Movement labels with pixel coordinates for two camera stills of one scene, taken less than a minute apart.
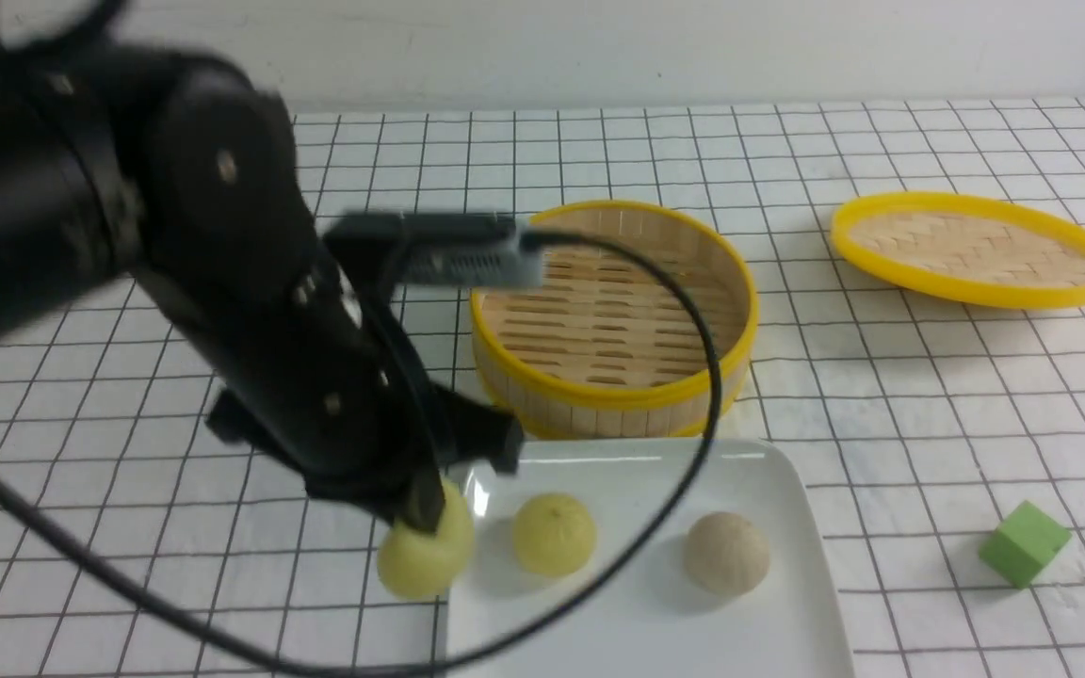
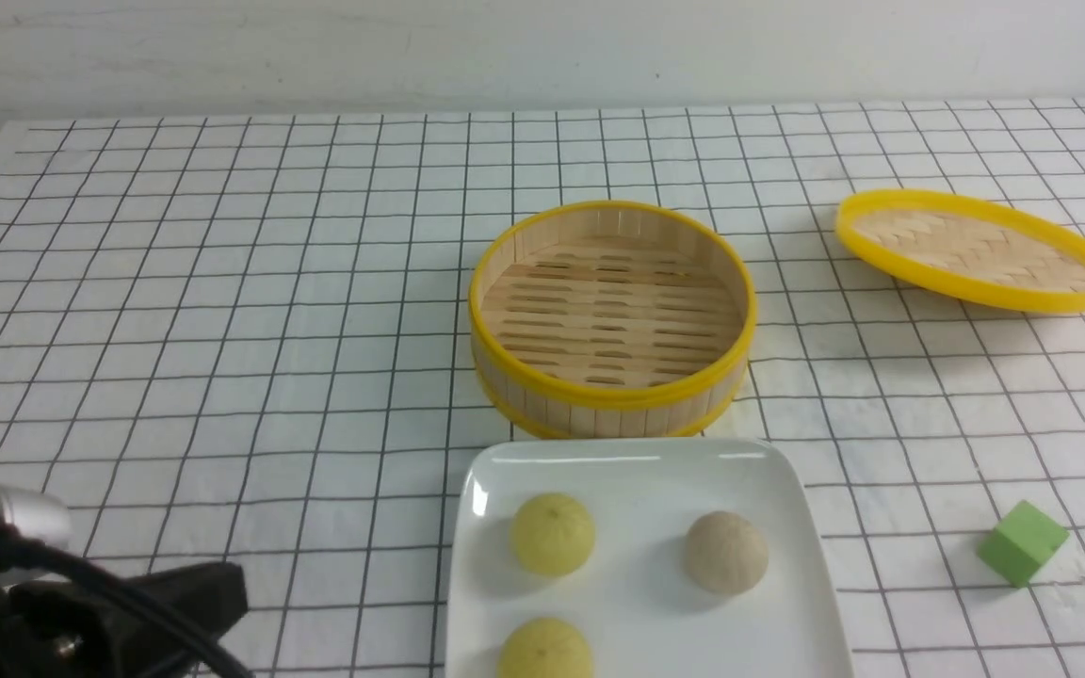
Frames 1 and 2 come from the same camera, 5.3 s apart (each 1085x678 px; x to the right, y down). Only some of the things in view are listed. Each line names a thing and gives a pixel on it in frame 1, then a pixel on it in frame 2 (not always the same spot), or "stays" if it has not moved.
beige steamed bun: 727,553 stays
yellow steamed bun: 418,563 to 545,648
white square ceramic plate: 656,622 stays
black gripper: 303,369 to 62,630
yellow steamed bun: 554,535 stays
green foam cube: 1025,543 stays
